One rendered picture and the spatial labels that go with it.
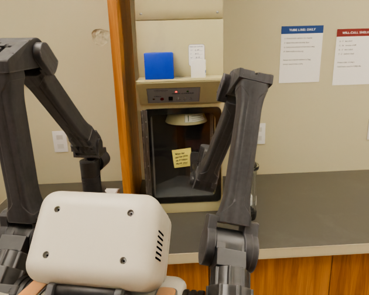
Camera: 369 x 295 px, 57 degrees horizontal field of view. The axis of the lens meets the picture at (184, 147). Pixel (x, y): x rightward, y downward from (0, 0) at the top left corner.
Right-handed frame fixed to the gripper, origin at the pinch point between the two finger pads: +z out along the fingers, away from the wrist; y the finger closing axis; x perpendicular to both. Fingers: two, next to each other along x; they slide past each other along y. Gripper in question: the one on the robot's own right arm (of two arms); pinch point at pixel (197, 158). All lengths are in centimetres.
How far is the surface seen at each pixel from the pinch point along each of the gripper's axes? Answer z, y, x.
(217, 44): 5.5, 42.0, -8.4
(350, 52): 48, 36, -82
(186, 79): -6.0, 30.7, 3.9
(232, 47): 49, 40, -22
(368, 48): 48, 38, -91
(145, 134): 4.4, 9.3, 19.9
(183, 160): 4.2, -2.3, 5.3
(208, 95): -0.3, 24.3, -4.3
